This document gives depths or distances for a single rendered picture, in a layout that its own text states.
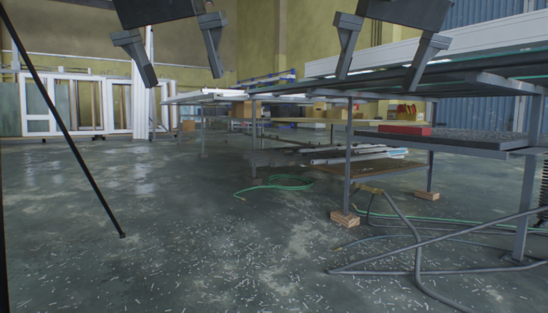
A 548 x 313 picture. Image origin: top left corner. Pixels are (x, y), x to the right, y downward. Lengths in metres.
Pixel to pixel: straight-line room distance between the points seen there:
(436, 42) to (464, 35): 0.40
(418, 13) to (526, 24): 0.43
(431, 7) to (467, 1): 7.95
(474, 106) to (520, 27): 7.00
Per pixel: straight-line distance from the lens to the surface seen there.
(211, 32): 0.47
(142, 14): 0.50
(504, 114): 7.67
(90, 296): 1.32
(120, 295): 1.28
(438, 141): 1.40
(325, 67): 1.25
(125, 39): 0.53
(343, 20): 0.46
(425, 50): 0.53
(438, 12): 0.51
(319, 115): 2.98
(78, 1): 12.81
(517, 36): 0.88
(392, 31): 8.91
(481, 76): 1.02
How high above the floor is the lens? 0.69
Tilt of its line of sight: 6 degrees down
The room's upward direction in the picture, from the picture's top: 1 degrees clockwise
